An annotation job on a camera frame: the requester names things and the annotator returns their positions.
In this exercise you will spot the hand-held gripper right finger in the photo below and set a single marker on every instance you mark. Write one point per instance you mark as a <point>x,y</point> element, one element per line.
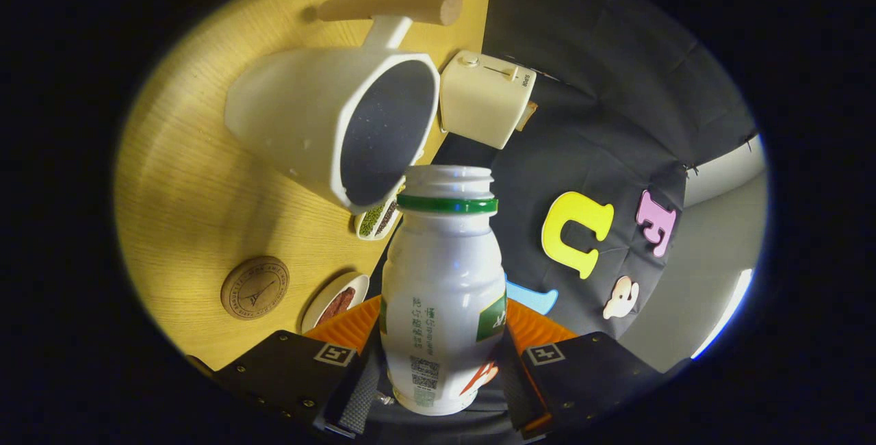
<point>517,393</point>

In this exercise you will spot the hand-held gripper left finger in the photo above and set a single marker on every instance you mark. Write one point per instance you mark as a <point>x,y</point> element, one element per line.
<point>356,400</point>

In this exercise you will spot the round wooden coaster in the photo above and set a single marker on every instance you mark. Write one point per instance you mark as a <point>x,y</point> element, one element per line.
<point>254,287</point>

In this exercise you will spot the red meat slices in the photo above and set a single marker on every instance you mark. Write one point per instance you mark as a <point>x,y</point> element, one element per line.
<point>335,306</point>

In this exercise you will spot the white round plate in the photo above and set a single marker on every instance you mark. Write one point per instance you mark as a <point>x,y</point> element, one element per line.
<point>323,293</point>

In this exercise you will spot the white divided dish of beans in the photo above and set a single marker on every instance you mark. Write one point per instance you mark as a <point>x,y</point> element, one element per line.
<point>373,222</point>

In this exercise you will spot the wooden table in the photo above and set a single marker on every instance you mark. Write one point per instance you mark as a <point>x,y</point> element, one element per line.
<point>185,192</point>

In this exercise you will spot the toast slice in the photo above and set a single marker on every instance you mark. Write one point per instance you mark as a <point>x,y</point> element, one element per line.
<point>528,115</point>

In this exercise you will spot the cream toaster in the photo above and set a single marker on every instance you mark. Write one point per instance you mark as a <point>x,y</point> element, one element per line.
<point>479,103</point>

